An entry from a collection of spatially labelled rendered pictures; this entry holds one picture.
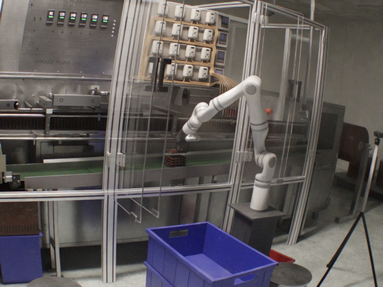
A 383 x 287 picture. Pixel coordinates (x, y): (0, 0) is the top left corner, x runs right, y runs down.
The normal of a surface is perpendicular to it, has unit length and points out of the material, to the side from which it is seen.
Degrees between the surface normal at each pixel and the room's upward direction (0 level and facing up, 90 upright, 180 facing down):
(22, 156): 90
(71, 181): 90
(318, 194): 90
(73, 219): 90
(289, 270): 0
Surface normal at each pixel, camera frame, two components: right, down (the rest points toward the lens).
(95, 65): 0.56, 0.21
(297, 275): 0.12, -0.98
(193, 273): -0.82, 0.00
